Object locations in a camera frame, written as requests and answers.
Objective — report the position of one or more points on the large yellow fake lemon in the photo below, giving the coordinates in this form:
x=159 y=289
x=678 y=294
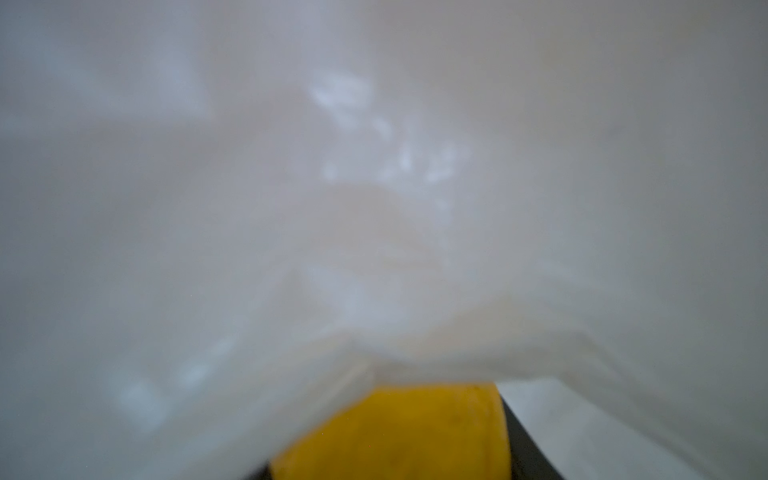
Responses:
x=430 y=432

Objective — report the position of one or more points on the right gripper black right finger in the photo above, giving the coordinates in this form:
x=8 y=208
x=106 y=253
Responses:
x=528 y=462

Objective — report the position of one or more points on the white plastic bag lemon print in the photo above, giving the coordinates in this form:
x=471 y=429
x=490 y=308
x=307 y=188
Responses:
x=223 y=221

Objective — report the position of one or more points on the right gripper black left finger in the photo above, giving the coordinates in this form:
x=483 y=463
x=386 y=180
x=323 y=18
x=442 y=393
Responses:
x=263 y=473

